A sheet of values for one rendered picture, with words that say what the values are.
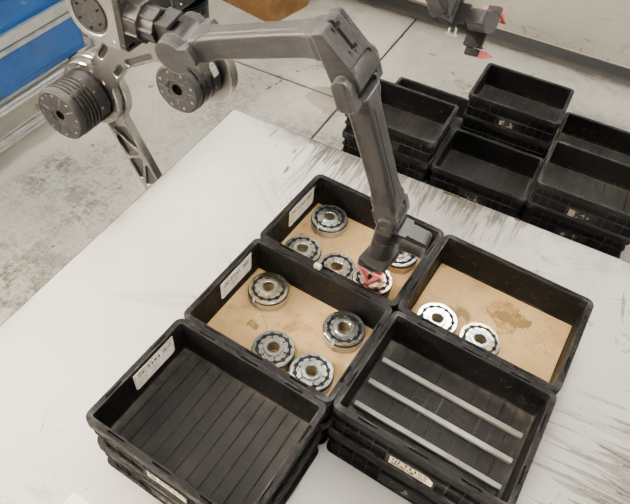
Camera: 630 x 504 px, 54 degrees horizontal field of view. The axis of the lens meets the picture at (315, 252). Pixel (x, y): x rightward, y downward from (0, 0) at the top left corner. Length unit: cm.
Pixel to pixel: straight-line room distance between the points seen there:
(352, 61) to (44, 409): 109
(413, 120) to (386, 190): 151
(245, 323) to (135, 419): 34
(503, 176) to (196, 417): 180
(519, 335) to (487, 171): 125
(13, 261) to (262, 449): 182
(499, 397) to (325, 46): 90
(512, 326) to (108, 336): 105
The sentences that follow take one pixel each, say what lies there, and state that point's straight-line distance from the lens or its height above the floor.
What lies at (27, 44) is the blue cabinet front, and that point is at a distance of 328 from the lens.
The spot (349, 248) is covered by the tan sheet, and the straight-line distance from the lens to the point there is 170.
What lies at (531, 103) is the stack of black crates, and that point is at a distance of 305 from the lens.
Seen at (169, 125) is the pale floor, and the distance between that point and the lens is 346.
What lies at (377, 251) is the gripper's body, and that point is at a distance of 144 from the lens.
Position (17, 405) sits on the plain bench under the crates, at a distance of 168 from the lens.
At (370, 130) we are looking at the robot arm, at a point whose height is 140.
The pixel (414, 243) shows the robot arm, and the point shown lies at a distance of 139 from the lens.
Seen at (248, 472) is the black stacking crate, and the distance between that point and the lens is 136.
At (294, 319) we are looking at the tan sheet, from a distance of 154.
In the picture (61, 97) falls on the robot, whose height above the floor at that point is 96.
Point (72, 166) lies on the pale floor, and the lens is 330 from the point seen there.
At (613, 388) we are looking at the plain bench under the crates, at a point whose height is 70.
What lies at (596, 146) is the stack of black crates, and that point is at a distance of 312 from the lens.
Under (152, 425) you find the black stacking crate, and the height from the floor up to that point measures 83.
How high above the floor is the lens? 210
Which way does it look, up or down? 49 degrees down
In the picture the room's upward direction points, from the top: 6 degrees clockwise
